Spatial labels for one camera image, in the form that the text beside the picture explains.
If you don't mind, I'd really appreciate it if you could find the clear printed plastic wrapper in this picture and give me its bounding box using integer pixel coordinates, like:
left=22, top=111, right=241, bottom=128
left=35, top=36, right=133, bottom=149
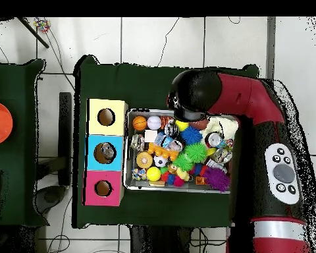
left=153, top=131, right=184, bottom=153

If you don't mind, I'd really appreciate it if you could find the orange toy building block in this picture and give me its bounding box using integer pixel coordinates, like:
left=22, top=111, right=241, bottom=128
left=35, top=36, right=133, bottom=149
left=147, top=142, right=180, bottom=161

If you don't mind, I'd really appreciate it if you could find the wooden box with three holes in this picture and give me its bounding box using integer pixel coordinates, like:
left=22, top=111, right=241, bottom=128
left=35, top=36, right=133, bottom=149
left=82, top=98, right=129, bottom=207

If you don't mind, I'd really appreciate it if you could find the silver mesh bin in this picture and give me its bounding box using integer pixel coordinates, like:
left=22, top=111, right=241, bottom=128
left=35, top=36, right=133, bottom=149
left=122, top=108, right=240, bottom=195

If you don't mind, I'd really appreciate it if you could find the white toy baseball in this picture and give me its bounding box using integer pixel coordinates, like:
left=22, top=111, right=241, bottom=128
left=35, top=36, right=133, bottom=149
left=146, top=115, right=163, bottom=131

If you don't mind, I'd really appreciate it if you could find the smooth yellow ball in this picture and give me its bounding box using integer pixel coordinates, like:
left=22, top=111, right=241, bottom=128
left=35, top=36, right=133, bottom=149
left=175, top=120, right=190, bottom=132

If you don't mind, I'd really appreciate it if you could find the orange toy basketball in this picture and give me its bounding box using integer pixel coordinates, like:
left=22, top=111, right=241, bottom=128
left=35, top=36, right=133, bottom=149
left=132, top=115, right=148, bottom=132

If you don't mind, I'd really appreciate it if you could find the brown toy football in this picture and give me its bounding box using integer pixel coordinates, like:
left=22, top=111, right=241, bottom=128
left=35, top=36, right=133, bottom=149
left=189, top=119, right=209, bottom=130

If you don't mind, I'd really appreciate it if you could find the blue koosh ball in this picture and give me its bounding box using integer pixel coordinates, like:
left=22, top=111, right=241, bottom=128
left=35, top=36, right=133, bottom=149
left=179, top=125, right=203, bottom=146

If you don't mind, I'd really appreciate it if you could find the dark green tablecloth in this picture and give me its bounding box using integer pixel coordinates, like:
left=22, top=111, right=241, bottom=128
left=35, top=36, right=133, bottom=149
left=0, top=59, right=49, bottom=228
left=72, top=54, right=260, bottom=229

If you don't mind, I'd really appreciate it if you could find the yellow tennis ball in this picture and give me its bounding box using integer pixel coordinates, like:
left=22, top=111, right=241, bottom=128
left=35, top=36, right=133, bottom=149
left=146, top=166, right=162, bottom=183

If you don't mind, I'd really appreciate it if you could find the purple spiky ball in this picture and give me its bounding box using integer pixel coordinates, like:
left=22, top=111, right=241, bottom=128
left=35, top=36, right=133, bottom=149
left=203, top=166, right=232, bottom=193

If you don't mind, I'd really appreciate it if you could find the black rod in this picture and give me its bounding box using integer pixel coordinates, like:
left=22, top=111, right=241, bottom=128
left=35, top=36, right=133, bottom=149
left=16, top=16, right=50, bottom=49

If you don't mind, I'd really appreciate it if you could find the orange plastic bowl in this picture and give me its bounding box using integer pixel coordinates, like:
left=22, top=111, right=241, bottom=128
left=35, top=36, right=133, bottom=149
left=0, top=101, right=14, bottom=146

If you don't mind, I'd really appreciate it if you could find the grey floor cable cover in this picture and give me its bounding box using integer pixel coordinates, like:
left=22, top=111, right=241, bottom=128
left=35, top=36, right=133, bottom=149
left=265, top=16, right=277, bottom=80

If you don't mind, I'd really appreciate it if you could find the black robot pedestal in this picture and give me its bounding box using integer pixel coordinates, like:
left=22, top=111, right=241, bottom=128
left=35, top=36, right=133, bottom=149
left=128, top=225, right=193, bottom=253

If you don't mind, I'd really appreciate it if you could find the colourful rope toy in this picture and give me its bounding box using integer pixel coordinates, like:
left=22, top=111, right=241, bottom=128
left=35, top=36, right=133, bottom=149
left=32, top=18, right=51, bottom=34

